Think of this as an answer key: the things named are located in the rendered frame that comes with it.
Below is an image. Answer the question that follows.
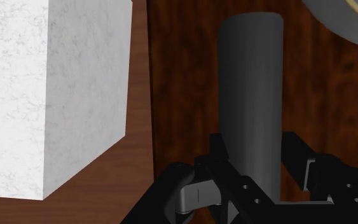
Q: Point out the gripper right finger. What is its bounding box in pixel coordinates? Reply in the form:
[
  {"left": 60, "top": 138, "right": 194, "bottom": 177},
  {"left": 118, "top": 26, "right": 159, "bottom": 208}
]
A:
[{"left": 280, "top": 131, "right": 358, "bottom": 224}]

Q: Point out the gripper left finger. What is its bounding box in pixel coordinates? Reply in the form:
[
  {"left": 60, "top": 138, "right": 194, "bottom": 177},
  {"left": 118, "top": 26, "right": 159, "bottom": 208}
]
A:
[{"left": 120, "top": 132, "right": 274, "bottom": 224}]

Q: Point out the grey cylinder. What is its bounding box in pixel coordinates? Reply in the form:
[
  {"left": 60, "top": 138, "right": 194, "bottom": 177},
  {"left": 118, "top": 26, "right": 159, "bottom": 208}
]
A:
[{"left": 217, "top": 11, "right": 284, "bottom": 204}]

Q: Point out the dark wooden table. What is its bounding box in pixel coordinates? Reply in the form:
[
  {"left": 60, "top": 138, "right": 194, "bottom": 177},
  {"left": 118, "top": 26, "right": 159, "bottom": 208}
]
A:
[{"left": 146, "top": 0, "right": 358, "bottom": 224}]

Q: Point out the grey bowl with yellow rim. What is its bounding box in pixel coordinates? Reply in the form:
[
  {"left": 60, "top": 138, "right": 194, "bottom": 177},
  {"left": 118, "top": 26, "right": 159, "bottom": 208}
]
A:
[{"left": 301, "top": 0, "right": 358, "bottom": 50}]

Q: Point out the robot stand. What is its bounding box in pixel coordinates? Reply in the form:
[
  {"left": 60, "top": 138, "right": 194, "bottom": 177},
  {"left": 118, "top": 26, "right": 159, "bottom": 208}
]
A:
[{"left": 0, "top": 0, "right": 134, "bottom": 201}]

